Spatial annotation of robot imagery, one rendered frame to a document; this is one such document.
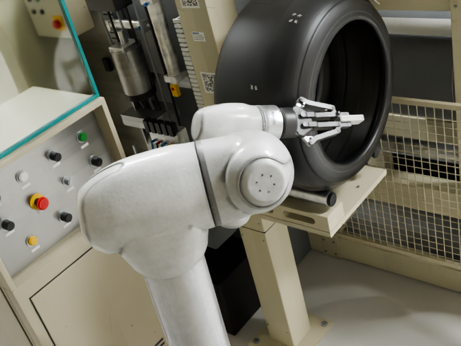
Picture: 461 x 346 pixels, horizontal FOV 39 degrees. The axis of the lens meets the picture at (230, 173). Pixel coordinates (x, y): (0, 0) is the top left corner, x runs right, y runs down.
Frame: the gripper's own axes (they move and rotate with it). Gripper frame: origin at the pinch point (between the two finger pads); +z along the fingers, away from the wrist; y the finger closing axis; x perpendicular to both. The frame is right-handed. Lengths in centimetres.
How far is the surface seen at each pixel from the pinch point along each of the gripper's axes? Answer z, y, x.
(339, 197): 21, -9, 47
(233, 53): -21.3, 26.4, 14.5
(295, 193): 2.9, -7.2, 42.0
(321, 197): 7.3, -11.1, 34.6
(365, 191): 29, -8, 43
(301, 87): -9.5, 10.8, 3.4
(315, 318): 42, -43, 123
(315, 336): 38, -50, 117
